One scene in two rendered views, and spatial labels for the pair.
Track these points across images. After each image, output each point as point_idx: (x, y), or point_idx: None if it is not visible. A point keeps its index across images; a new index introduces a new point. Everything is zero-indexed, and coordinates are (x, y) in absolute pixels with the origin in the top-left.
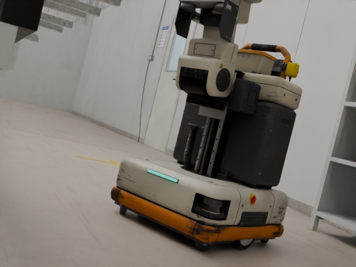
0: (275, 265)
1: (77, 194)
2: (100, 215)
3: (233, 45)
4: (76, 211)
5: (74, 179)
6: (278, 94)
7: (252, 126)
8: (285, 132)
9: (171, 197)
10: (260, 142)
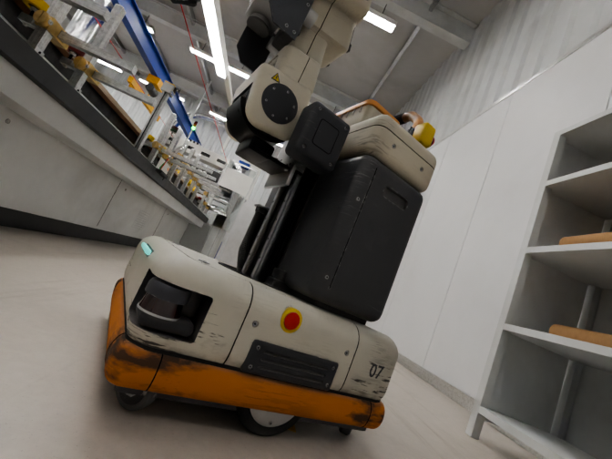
0: None
1: (109, 292)
2: (57, 307)
3: (308, 56)
4: (20, 291)
5: None
6: (380, 138)
7: (331, 196)
8: (397, 220)
9: (133, 282)
10: (336, 219)
